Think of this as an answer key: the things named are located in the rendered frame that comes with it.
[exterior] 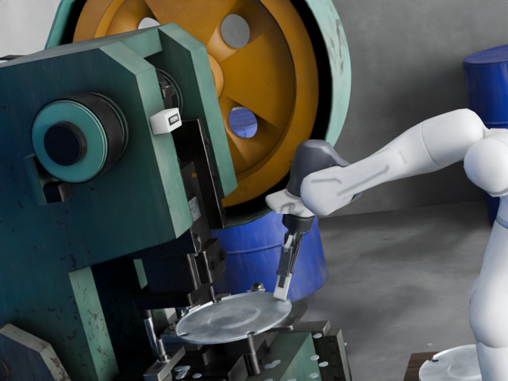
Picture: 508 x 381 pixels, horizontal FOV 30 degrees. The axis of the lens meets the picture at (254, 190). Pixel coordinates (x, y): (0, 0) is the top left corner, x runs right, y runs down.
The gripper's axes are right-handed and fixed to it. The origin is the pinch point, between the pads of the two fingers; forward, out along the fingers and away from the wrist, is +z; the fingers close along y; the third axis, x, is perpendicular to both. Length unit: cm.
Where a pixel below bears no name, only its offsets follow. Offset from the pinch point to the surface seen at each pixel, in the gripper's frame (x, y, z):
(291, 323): -7.0, -15.1, 1.2
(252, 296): 7.6, 3.8, 7.7
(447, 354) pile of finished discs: -44, 47, 28
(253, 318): 2.9, -11.1, 5.4
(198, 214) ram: 23.0, -6.6, -14.4
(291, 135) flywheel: 11.3, 23.4, -30.7
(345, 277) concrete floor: 11, 218, 94
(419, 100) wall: 8, 321, 23
